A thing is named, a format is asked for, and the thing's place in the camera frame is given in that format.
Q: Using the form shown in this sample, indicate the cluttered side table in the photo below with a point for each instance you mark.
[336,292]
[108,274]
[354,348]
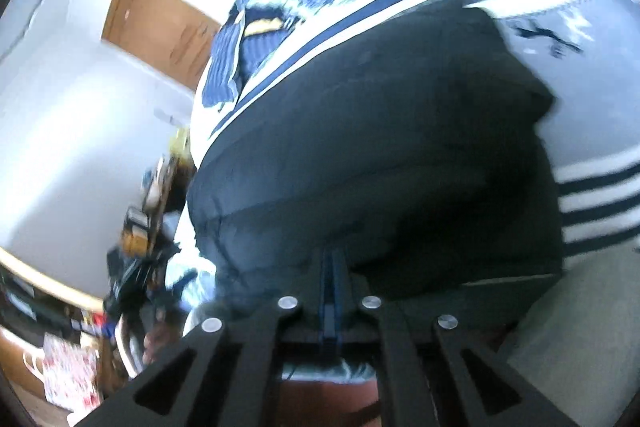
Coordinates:
[165,192]

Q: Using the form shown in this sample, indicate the red and white printed bag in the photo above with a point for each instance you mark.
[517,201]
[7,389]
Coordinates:
[70,367]

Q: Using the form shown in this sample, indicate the brown wooden door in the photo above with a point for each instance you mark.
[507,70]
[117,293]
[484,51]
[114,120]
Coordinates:
[150,22]

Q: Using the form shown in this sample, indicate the yellow box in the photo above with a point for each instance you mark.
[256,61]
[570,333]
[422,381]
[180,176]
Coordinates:
[136,241]

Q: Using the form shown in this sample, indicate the yellow plastic bag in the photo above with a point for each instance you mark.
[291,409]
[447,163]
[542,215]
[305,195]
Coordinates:
[179,144]

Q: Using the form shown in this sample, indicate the person's trousers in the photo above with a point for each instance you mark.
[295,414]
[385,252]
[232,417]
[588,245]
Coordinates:
[575,332]

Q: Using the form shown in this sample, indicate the black down jacket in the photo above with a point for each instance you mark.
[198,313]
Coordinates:
[375,132]

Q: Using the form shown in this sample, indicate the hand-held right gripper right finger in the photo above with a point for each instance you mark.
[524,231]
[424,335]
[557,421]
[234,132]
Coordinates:
[340,287]

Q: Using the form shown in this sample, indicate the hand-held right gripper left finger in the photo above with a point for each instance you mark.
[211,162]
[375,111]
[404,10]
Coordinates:
[326,297]

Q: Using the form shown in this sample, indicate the desk with pale rim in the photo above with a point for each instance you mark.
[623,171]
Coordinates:
[45,277]

